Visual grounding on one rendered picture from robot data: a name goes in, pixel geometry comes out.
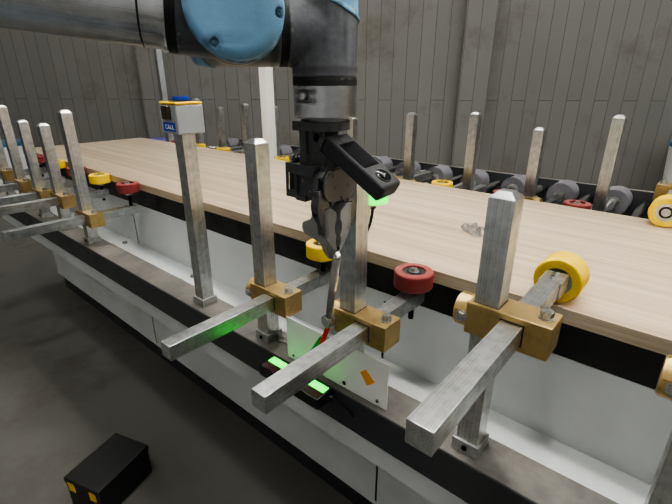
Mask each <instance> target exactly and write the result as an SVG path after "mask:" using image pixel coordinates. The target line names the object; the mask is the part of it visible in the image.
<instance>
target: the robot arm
mask: <svg viewBox="0 0 672 504"><path fill-rule="evenodd" d="M359 23H360V18H359V15H358V0H0V27H2V28H9V29H16V30H23V31H31V32H38V33H45V34H53V35H60V36H67V37H74V38H82V39H89V40H96V41H103V42H111V43H118V44H125V45H133V46H140V47H147V48H154V49H161V50H162V51H164V52H166V53H172V54H178V55H186V56H191V59H192V61H193V62H194V63H195V64H196V65H198V66H206V67H208V68H216V67H286V68H292V79H293V97H294V116H295V117H297V118H301V121H297V120H294V121H292V130H296V131H299V144H300V153H298V154H294V155H293V158H292V161H289V162H285V170H286V195H287V196H290V197H294V198H296V200H299V201H303V202H307V201H310V200H311V212H312V216H311V218H310V219H308V220H305V221H303V223H302V229H303V231H304V233H305V234H307V235H308V236H310V237H311V238H313V239H314V240H316V241H318V242H319V243H320V245H321V247H322V250H323V252H324V253H325V255H326V256H327V257H328V259H333V254H334V253H335V252H340V250H341V248H342V246H343V244H344V242H345V240H346V237H347V235H348V232H349V229H350V226H351V225H352V222H353V218H354V214H355V210H356V205H357V184H358V185H359V186H360V187H361V188H362V189H363V190H365V191H366V192H367V193H368V194H369V195H370V196H371V197H372V198H373V199H374V200H380V199H383V198H385V197H387V196H389V195H391V194H394V193H395V191H396V190H397V188H398V187H399V185H400V180H399V179H398V178H397V177H396V176H395V175H393V174H392V173H391V172H390V171H389V170H388V169H387V168H386V167H384V166H383V165H382V164H381V163H380V162H379V161H378V160H376V159H375V158H374V157H373V156H372V155H371V154H370V153H369V152H367V151H366V150H365V149H364V148H363V147H362V146H361V145H360V144H358V143H357V142H356V141H355V140H354V139H353V138H352V137H350V136H349V135H348V134H347V133H346V134H342V135H338V131H346V130H350V120H349V119H351V118H355V117H356V116H357V96H358V86H357V65H358V24H359ZM295 155H297V158H294V156H295ZM299 155H300V157H299ZM289 184H290V189H289Z"/></svg>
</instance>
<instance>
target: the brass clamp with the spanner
mask: <svg viewBox="0 0 672 504"><path fill-rule="evenodd" d="M383 313H385V312H384V311H381V310H379V309H376V308H374V307H371V306H369V305H366V307H364V308H363V309H361V310H359V311H358V312H356V313H352V312H350V311H347V310H345V309H343V308H340V299H336V300H335V302H334V307H333V314H334V315H335V316H336V318H337V323H336V324H335V325H334V330H335V331H337V332H340V331H341V330H343V329H345V328H346V327H348V326H349V325H351V324H352V323H354V322H358V323H360V324H362V325H365V326H367V327H368V342H366V343H365V345H367V346H369V347H372V348H374V349H376V350H378V351H380V352H382V353H385V352H386V351H388V350H389V349H390V348H391V347H393V346H394V345H395V344H397V343H398V342H399V338H400V322H401V318H399V317H397V316H394V315H392V314H391V316H392V317H391V318H392V322H391V323H388V324H386V323H382V322H381V321H380V319H381V318H382V314H383Z"/></svg>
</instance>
